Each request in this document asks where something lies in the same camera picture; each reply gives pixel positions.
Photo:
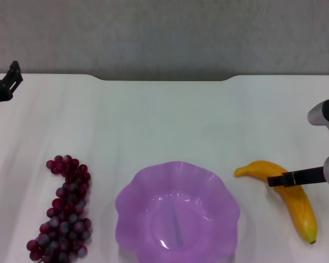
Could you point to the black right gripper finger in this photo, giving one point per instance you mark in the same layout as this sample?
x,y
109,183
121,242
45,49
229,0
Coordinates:
x,y
279,180

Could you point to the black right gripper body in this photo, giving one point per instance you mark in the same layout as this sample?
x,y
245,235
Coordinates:
x,y
309,176

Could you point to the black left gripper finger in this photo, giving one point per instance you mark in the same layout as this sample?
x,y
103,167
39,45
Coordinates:
x,y
11,71
17,80

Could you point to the yellow banana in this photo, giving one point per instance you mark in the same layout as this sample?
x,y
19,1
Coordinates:
x,y
301,216

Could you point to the dark red grape bunch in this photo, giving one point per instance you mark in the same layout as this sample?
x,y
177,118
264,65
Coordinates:
x,y
68,224

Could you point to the purple wavy plastic plate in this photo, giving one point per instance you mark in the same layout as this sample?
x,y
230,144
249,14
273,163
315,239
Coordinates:
x,y
178,213

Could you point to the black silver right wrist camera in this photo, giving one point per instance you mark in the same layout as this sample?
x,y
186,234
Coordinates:
x,y
327,112

